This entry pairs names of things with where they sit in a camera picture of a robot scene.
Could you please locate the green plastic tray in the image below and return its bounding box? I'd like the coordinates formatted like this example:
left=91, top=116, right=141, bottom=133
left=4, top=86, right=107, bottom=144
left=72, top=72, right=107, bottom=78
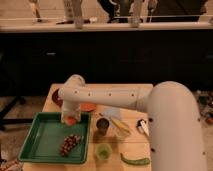
left=18, top=112, right=91, bottom=164

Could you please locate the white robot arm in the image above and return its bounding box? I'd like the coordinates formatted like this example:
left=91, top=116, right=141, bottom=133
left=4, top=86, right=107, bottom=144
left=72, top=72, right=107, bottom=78
left=58, top=75, right=207, bottom=171

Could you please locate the bunch of red grapes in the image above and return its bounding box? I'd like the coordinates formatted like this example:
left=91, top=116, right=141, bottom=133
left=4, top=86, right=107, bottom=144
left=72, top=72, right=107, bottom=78
left=60, top=134, right=82, bottom=157

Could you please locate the green chili pepper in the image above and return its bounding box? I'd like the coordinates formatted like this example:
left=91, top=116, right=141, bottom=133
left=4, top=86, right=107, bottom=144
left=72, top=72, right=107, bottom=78
left=120, top=153, right=151, bottom=166

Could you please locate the green plastic cup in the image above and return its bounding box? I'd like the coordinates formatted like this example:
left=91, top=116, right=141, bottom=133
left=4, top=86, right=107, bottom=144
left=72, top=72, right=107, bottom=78
left=94, top=143, right=112, bottom=160

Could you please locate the orange bowl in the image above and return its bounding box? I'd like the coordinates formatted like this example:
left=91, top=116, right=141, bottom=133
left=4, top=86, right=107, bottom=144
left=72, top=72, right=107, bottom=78
left=80, top=103, right=96, bottom=112

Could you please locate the dark brown bowl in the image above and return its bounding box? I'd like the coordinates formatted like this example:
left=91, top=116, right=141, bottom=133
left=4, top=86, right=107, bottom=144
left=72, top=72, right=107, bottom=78
left=52, top=89, right=63, bottom=107

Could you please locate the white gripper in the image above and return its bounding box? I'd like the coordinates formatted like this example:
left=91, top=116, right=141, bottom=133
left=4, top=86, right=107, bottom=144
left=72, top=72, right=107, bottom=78
left=61, top=101, right=81, bottom=123

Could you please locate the light blue cloth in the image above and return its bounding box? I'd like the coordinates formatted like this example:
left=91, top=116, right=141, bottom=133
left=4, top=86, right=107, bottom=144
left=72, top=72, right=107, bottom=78
left=100, top=107, right=122, bottom=120

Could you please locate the small metal cup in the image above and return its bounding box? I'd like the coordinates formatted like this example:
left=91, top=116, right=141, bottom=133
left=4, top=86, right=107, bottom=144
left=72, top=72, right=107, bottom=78
left=96, top=118, right=109, bottom=135

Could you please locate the orange apple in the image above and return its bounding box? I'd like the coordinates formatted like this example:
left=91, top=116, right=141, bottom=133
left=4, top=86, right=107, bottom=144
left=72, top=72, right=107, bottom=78
left=65, top=117, right=77, bottom=126

